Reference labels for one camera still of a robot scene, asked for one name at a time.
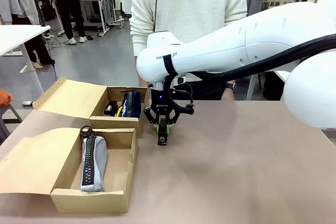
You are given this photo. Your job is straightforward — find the grey CAMPUS pencil case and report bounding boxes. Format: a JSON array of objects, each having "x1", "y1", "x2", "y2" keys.
[{"x1": 79, "y1": 125, "x2": 109, "y2": 193}]

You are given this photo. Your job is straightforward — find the black trousers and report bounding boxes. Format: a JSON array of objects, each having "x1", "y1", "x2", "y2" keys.
[{"x1": 181, "y1": 73, "x2": 228, "y2": 101}]

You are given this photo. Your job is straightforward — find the black stapler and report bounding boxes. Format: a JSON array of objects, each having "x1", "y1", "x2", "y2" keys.
[{"x1": 157, "y1": 118, "x2": 170, "y2": 147}]

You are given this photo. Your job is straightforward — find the person in white sweater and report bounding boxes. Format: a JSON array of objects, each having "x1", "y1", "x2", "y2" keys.
[{"x1": 129, "y1": 0, "x2": 248, "y2": 57}]

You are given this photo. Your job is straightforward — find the person's left hand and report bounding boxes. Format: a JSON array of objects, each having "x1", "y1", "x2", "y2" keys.
[{"x1": 220, "y1": 89, "x2": 235, "y2": 101}]

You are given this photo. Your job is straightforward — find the white table with slanted leg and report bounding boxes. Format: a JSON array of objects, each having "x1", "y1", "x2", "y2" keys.
[{"x1": 0, "y1": 24, "x2": 51, "y2": 96}]

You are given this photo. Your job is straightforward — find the wood-topped workbench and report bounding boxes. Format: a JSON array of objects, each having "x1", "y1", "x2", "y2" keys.
[{"x1": 40, "y1": 0, "x2": 118, "y2": 38}]

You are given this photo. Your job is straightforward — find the orange cloth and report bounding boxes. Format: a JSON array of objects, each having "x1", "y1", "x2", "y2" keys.
[{"x1": 0, "y1": 89, "x2": 14, "y2": 107}]

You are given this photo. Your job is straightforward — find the person in yellow shirt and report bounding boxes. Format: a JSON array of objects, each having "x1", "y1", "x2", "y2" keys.
[{"x1": 49, "y1": 0, "x2": 89, "y2": 46}]

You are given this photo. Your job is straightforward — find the small cardboard box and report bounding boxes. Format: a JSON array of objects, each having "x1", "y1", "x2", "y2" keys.
[{"x1": 32, "y1": 76, "x2": 149, "y2": 138}]

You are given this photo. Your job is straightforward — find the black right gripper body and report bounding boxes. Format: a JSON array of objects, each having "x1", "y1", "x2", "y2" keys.
[{"x1": 149, "y1": 87, "x2": 174, "y2": 120}]

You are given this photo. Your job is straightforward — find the thin black hanging cord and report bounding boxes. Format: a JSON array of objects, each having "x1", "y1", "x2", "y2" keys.
[{"x1": 154, "y1": 0, "x2": 162, "y2": 33}]

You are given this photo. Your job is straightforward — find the navy CAMPUS pencil case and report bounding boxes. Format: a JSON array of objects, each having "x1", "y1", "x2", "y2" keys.
[{"x1": 122, "y1": 89, "x2": 143, "y2": 119}]

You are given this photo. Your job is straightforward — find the bystander in dark trousers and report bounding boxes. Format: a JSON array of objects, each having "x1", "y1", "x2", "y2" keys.
[{"x1": 25, "y1": 0, "x2": 56, "y2": 69}]

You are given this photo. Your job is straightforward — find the large cardboard box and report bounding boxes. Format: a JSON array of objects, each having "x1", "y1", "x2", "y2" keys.
[{"x1": 0, "y1": 127, "x2": 139, "y2": 214}]

